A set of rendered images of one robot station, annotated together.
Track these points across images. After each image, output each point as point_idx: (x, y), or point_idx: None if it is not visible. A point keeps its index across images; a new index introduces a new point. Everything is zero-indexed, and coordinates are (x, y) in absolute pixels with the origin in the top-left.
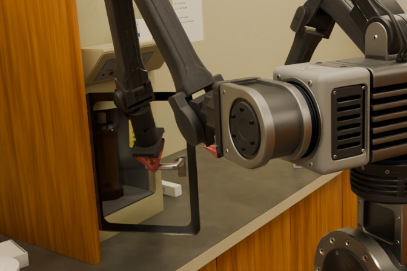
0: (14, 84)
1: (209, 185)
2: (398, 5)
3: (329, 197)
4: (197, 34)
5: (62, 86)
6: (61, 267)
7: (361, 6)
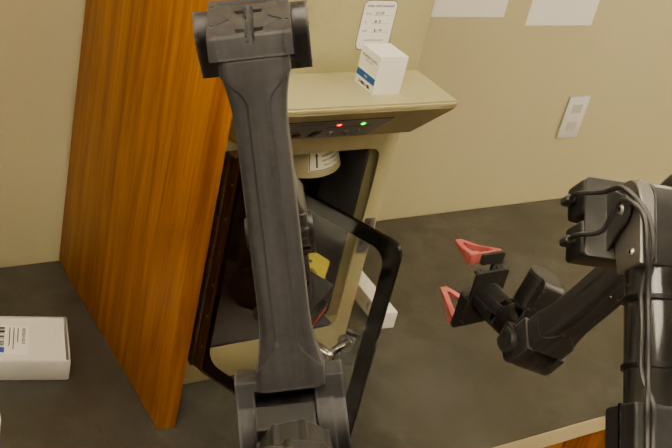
0: (136, 88)
1: (452, 327)
2: None
3: None
4: (582, 13)
5: (189, 143)
6: (109, 409)
7: (622, 422)
